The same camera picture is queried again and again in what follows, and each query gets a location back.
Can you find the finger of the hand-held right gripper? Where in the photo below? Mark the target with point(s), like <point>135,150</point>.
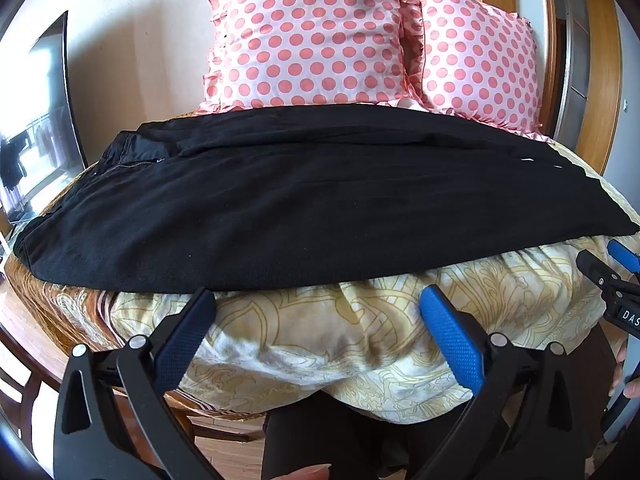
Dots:
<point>595,270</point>
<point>625,256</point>

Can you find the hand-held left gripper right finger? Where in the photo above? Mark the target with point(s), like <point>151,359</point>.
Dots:
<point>450,332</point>

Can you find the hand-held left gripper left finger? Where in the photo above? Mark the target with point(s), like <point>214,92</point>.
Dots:
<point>186,332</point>

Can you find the black pants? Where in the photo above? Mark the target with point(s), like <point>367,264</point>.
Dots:
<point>300,210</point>

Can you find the person's right hand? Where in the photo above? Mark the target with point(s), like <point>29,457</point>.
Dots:
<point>629,370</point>

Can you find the person's left hand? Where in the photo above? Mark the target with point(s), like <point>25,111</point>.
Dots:
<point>307,474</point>

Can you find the yellow patterned bedspread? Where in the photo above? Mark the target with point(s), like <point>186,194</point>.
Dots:
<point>300,340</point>

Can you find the person's black-clad legs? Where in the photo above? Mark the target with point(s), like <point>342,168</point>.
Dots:
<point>350,440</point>

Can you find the wooden chair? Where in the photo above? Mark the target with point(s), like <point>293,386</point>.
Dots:
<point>25,375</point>

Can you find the wooden door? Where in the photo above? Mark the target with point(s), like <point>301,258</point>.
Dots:
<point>595,60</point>

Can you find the small pink polka dot pillow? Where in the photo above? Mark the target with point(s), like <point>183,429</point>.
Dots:
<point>475,60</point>

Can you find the large pink polka dot pillow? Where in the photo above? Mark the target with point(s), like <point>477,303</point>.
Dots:
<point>310,35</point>

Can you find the wooden bed rail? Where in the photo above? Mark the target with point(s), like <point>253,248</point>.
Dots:
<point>225,425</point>

